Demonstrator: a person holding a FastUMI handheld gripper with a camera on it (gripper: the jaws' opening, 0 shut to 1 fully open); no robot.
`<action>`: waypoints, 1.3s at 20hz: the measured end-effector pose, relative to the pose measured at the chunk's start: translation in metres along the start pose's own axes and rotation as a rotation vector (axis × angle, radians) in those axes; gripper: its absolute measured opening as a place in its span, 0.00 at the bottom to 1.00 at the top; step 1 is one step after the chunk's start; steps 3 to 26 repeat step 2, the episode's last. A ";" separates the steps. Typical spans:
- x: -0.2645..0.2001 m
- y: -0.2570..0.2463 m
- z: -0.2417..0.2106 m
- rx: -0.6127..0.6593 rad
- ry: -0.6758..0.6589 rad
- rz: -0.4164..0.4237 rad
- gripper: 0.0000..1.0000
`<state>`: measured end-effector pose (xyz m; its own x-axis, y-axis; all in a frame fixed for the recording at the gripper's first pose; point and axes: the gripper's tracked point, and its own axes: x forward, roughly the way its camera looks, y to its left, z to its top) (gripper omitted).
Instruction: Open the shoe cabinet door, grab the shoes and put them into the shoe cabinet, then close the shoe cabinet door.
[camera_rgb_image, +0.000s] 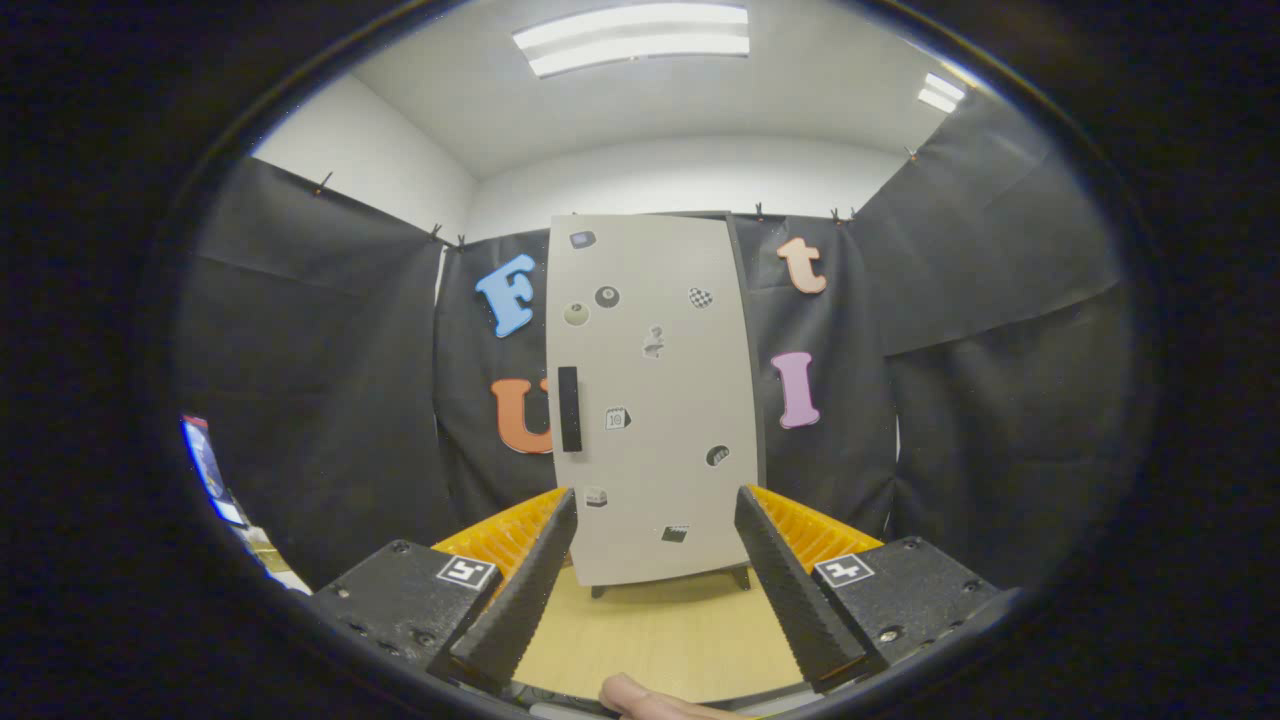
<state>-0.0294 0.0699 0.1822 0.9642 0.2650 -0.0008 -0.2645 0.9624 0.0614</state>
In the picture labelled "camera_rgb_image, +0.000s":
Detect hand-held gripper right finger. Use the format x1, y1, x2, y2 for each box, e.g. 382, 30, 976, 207
735, 484, 1021, 693

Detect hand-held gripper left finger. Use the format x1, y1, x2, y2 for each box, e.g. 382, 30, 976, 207
305, 487, 579, 696

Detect grey shoe cabinet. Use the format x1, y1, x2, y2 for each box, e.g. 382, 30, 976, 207
545, 208, 769, 601

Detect black door handle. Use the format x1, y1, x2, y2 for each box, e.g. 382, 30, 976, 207
557, 366, 583, 453

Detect black backdrop cloth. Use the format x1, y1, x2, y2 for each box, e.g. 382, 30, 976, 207
180, 85, 1136, 591

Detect small ceiling light panel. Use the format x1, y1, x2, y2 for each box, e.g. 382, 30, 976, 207
917, 72, 966, 114

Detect long ceiling light panel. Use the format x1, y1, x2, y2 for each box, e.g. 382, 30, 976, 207
512, 3, 751, 79

